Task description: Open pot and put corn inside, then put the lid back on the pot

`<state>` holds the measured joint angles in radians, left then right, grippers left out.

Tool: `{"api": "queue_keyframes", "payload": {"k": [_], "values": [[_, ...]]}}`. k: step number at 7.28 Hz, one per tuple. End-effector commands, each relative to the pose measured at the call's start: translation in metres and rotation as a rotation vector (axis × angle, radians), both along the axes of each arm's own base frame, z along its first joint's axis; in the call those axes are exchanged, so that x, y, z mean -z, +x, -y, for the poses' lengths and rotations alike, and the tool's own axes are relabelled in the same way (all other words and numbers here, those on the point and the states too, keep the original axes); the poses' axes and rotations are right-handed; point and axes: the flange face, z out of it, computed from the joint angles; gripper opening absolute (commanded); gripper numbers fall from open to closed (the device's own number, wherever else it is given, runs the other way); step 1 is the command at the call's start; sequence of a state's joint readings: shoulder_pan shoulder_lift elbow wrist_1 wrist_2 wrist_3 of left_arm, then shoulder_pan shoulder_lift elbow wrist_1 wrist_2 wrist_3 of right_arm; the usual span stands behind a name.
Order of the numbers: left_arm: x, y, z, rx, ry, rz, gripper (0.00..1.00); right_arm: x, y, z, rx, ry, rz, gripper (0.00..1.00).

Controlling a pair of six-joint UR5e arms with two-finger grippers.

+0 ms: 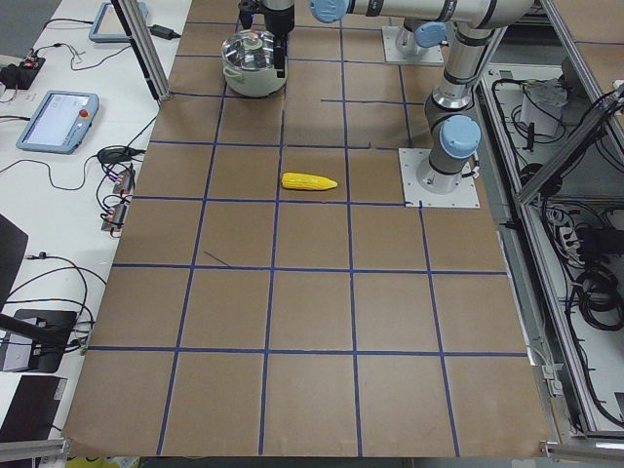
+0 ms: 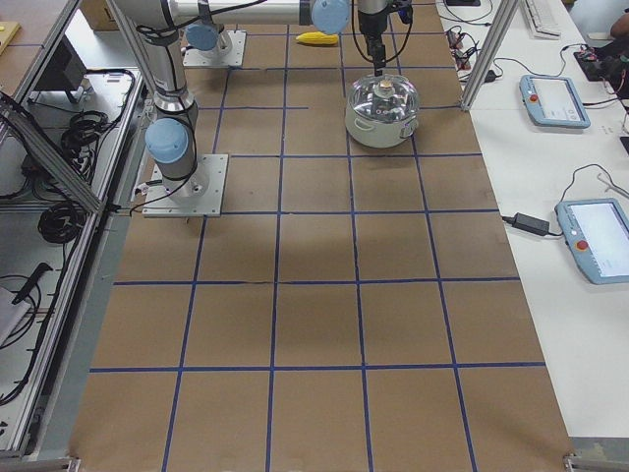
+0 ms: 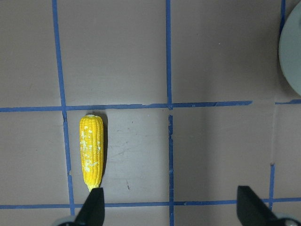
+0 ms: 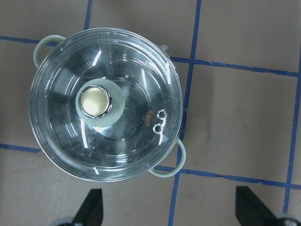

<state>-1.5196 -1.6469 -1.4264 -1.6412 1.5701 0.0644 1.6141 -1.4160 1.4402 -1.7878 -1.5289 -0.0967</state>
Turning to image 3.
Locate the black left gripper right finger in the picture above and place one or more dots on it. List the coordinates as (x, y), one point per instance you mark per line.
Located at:
(251, 210)

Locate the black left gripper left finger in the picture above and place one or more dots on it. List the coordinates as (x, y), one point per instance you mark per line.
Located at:
(92, 211)

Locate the yellow corn cob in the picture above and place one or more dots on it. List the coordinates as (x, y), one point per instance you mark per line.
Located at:
(91, 148)

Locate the glass pot lid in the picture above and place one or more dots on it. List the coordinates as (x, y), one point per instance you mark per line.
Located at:
(289, 50)

